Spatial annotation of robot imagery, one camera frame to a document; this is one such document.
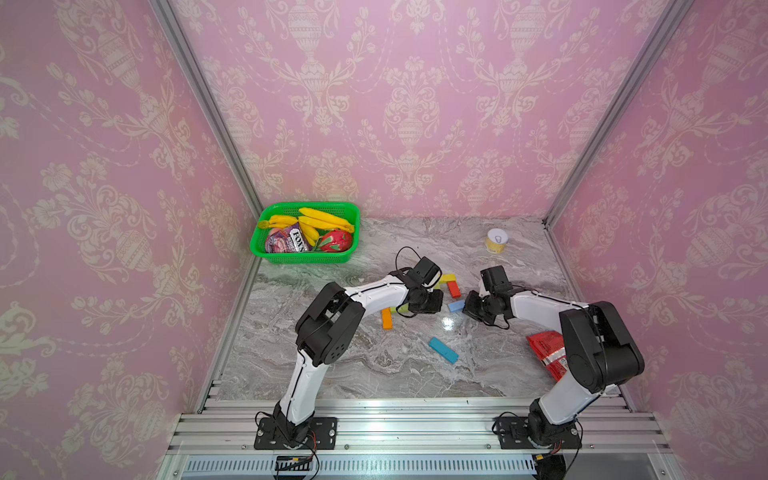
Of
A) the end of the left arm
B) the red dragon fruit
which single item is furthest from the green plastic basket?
the end of the left arm

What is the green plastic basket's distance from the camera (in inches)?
42.0

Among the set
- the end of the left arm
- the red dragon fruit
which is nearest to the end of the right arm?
the end of the left arm

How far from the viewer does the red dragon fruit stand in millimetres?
1051
